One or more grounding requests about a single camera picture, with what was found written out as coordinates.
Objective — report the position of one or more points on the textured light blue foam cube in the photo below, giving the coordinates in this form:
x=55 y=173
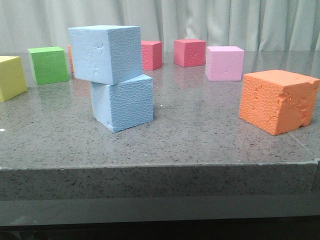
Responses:
x=124 y=105

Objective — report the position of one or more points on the smooth light blue foam cube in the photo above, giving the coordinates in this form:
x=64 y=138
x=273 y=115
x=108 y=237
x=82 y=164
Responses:
x=106 y=54

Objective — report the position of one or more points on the textured red foam cube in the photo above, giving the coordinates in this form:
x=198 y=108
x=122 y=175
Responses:
x=152 y=55

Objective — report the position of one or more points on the smooth red foam cube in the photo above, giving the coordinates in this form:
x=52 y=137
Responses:
x=189 y=52

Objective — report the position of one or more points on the pink foam cube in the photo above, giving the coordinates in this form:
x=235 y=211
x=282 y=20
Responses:
x=224 y=63

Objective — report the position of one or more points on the small orange foam cube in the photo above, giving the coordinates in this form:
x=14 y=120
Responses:
x=70 y=58

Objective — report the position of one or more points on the large orange foam cube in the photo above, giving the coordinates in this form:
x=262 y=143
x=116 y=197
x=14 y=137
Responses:
x=278 y=101

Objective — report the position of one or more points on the green foam cube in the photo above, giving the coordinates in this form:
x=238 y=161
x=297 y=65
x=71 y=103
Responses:
x=48 y=65

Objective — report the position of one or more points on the pale pleated curtain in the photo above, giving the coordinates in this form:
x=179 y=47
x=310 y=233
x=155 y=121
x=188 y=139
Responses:
x=253 y=25

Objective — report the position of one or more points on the yellow foam cube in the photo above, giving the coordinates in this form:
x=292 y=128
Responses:
x=12 y=78

